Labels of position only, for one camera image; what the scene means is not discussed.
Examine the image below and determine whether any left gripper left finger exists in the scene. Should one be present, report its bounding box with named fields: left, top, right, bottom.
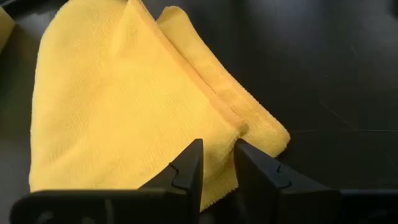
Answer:
left=9, top=138, right=205, bottom=224

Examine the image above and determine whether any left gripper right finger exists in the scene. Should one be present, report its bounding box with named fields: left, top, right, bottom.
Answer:
left=234, top=138, right=398, bottom=224

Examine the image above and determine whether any green translucent plastic tray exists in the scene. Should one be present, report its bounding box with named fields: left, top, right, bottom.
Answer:
left=0, top=7, right=16, bottom=52

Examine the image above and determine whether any yellow microfiber towel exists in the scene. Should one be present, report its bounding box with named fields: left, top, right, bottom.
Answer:
left=29, top=0, right=292, bottom=212

